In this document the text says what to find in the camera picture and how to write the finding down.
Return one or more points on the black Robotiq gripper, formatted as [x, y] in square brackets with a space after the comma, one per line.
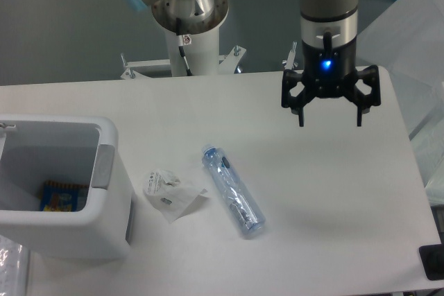
[331, 76]

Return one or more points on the clear blue plastic bottle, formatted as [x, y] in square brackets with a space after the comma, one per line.
[244, 209]

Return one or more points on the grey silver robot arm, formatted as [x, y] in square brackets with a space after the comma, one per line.
[328, 36]

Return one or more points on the white trash can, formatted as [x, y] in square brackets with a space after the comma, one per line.
[69, 149]

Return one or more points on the silver wing bolt clamp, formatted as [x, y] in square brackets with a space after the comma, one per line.
[290, 62]

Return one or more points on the translucent plastic storage box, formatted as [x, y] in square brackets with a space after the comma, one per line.
[407, 40]

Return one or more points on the black device at table edge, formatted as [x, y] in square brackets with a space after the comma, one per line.
[432, 261]

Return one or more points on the blue yellow snack bag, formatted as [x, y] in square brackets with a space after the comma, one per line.
[64, 197]

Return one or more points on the clear plastic bag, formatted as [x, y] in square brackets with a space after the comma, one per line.
[14, 267]

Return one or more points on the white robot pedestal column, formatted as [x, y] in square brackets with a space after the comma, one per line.
[197, 54]

